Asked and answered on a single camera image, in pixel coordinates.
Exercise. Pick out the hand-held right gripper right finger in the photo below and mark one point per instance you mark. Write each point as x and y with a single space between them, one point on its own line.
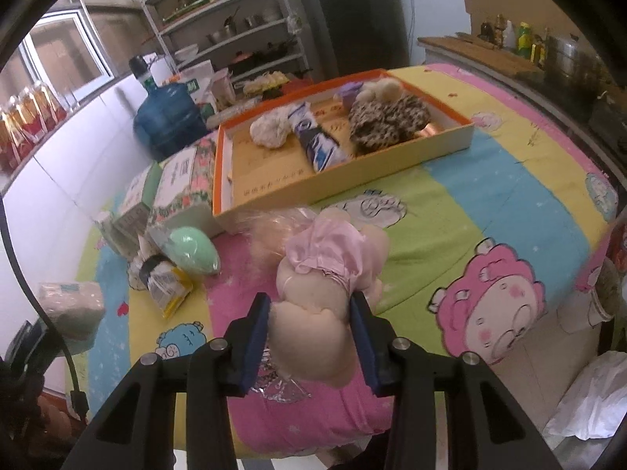
365 338

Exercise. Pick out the white and green flour sack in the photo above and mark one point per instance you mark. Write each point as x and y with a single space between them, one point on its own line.
196 83

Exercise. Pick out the sliding window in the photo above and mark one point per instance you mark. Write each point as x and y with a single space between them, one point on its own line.
68 54

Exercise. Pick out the person's left hand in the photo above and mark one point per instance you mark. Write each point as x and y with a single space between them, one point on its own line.
56 413

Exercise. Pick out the floral tissue box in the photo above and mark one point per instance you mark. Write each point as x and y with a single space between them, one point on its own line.
181 176

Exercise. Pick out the mint green soft egg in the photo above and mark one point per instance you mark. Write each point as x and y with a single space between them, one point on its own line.
193 249

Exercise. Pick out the green plastic bottle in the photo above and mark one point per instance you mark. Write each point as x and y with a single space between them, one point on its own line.
524 41

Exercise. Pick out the black refrigerator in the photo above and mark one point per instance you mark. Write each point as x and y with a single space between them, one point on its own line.
357 14

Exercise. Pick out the small white green carton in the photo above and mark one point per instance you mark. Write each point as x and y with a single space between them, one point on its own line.
120 230

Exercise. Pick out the tray of eggs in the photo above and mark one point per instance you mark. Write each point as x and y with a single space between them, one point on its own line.
264 82

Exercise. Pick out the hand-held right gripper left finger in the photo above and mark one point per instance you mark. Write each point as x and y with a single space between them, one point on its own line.
254 342

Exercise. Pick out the small purple plush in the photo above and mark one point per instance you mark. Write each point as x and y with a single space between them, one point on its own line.
350 95

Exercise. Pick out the leopard print cloth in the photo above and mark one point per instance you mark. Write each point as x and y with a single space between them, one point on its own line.
382 122

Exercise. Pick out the white floral cloth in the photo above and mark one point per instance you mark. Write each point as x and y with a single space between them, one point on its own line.
269 129

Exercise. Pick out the green and white box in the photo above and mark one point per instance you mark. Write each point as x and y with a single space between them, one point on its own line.
139 188

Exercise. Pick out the blue and white soft packet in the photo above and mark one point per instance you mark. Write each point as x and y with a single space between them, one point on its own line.
318 144

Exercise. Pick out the white plastic bottle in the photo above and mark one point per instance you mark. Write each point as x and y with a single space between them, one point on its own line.
510 34

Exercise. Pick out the steel steamer pot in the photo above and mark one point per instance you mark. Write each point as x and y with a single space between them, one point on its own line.
573 58

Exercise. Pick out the orange-rimmed shallow cardboard box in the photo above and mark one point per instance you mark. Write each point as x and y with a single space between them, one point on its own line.
274 176

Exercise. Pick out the plush doll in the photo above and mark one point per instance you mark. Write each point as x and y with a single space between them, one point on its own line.
313 333

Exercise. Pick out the soft tissue pack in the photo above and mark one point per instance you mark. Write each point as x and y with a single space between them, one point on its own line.
71 308

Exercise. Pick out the yellow edged snack packet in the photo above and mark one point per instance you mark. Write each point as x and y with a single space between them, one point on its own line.
169 293

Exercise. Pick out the pink and white bag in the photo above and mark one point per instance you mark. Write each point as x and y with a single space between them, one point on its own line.
224 88

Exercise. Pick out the white metal shelf rack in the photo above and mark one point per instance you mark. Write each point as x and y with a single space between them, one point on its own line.
230 29

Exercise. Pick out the blue water jug with pump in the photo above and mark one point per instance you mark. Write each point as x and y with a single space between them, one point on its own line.
166 117

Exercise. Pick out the grey counter cabinet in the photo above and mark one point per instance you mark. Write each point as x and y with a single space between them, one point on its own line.
431 54

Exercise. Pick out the white plastic bag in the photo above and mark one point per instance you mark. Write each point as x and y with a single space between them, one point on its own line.
592 391

